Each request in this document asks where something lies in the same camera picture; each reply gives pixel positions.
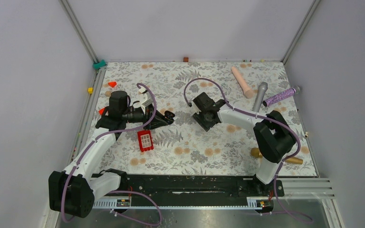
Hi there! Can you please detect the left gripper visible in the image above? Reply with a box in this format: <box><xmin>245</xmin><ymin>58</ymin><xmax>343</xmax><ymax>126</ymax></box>
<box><xmin>122</xmin><ymin>104</ymin><xmax>168</xmax><ymax>131</ymax></box>

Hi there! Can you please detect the black earbuds charging case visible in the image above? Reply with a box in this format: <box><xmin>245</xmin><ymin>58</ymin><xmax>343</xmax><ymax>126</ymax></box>
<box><xmin>164</xmin><ymin>110</ymin><xmax>175</xmax><ymax>122</ymax></box>

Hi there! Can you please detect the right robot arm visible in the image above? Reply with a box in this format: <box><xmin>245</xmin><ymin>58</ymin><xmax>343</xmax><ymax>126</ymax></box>
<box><xmin>187</xmin><ymin>92</ymin><xmax>300</xmax><ymax>196</ymax></box>

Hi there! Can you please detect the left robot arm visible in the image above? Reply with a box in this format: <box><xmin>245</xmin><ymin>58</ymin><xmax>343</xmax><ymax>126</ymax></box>
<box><xmin>48</xmin><ymin>88</ymin><xmax>175</xmax><ymax>218</ymax></box>

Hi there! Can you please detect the red tray with tiles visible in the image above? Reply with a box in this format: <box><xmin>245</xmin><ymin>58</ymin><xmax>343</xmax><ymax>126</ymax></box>
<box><xmin>137</xmin><ymin>130</ymin><xmax>154</xmax><ymax>152</ymax></box>

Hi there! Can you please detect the pink microphone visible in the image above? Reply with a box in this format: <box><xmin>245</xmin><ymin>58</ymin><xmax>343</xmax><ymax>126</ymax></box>
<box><xmin>231</xmin><ymin>66</ymin><xmax>254</xmax><ymax>99</ymax></box>

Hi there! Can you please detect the floral table mat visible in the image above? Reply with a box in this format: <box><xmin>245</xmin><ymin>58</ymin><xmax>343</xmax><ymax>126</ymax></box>
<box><xmin>85</xmin><ymin>61</ymin><xmax>318</xmax><ymax>177</ymax></box>

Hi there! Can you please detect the gold microphone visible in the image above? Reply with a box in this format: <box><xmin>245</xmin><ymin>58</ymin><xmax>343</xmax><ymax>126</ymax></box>
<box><xmin>250</xmin><ymin>148</ymin><xmax>303</xmax><ymax>165</ymax></box>

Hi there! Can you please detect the purple glitter microphone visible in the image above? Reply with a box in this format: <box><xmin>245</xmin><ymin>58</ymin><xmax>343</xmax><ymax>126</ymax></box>
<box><xmin>262</xmin><ymin>86</ymin><xmax>301</xmax><ymax>107</ymax></box>

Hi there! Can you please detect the red wedge block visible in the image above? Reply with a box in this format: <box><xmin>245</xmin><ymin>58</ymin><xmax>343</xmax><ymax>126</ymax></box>
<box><xmin>107</xmin><ymin>81</ymin><xmax>117</xmax><ymax>88</ymax></box>

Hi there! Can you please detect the red small block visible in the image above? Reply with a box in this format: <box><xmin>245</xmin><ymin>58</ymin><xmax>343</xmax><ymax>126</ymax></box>
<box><xmin>98</xmin><ymin>108</ymin><xmax>105</xmax><ymax>115</ymax></box>

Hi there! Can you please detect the silver microphone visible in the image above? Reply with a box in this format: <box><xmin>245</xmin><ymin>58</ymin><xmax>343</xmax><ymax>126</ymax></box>
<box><xmin>252</xmin><ymin>82</ymin><xmax>268</xmax><ymax>112</ymax></box>

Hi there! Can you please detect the yellow cube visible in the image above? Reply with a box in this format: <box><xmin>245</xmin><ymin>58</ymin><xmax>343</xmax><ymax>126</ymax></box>
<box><xmin>87</xmin><ymin>87</ymin><xmax>93</xmax><ymax>94</ymax></box>

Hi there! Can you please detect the teal block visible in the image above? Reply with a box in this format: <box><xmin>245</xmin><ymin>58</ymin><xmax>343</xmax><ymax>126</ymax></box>
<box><xmin>93</xmin><ymin>59</ymin><xmax>106</xmax><ymax>70</ymax></box>

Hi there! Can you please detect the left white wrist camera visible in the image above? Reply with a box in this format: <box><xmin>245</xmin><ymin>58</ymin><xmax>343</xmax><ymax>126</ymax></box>
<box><xmin>138</xmin><ymin>87</ymin><xmax>153</xmax><ymax>113</ymax></box>

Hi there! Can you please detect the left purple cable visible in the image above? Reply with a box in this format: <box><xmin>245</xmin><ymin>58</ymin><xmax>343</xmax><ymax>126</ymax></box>
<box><xmin>60</xmin><ymin>83</ymin><xmax>163</xmax><ymax>227</ymax></box>

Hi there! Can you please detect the purple cable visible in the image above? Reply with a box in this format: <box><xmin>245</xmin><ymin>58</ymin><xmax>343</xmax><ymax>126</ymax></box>
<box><xmin>60</xmin><ymin>83</ymin><xmax>163</xmax><ymax>227</ymax></box>
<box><xmin>183</xmin><ymin>78</ymin><xmax>315</xmax><ymax>225</ymax></box>

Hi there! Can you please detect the aluminium frame rail right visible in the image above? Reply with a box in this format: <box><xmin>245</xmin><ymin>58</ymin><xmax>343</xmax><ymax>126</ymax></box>
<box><xmin>281</xmin><ymin>0</ymin><xmax>321</xmax><ymax>65</ymax></box>

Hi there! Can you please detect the aluminium frame rail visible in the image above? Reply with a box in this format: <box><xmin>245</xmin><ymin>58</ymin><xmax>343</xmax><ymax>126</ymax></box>
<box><xmin>281</xmin><ymin>0</ymin><xmax>321</xmax><ymax>65</ymax></box>
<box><xmin>59</xmin><ymin>0</ymin><xmax>99</xmax><ymax>64</ymax></box>

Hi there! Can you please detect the aluminium frame rail left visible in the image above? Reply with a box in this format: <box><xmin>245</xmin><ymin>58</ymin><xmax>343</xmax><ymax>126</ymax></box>
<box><xmin>59</xmin><ymin>0</ymin><xmax>99</xmax><ymax>64</ymax></box>

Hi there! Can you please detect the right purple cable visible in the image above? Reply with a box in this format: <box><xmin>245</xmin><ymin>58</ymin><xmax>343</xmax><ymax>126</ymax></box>
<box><xmin>183</xmin><ymin>78</ymin><xmax>315</xmax><ymax>225</ymax></box>

